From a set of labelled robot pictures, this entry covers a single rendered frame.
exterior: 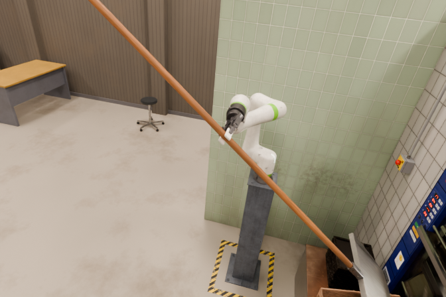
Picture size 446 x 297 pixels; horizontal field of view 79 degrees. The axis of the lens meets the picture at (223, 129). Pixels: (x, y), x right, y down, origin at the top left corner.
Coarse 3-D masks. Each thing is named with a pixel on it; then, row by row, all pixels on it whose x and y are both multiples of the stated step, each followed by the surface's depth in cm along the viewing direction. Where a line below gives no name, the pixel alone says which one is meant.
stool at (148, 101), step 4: (144, 100) 470; (148, 100) 471; (152, 100) 473; (156, 100) 474; (144, 104) 466; (148, 104) 463; (152, 104) 468; (148, 124) 492; (152, 124) 492; (140, 128) 479; (156, 128) 483
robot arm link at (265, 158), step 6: (258, 150) 200; (264, 150) 199; (270, 150) 200; (252, 156) 202; (258, 156) 198; (264, 156) 194; (270, 156) 194; (276, 156) 197; (258, 162) 200; (264, 162) 195; (270, 162) 195; (264, 168) 198; (270, 168) 198; (270, 174) 201
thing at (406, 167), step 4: (400, 156) 200; (404, 156) 197; (400, 160) 198; (404, 160) 193; (408, 160) 193; (412, 160) 194; (400, 164) 197; (404, 164) 194; (408, 164) 193; (412, 164) 192; (400, 168) 196; (404, 168) 195; (408, 168) 194; (404, 172) 197; (408, 172) 196
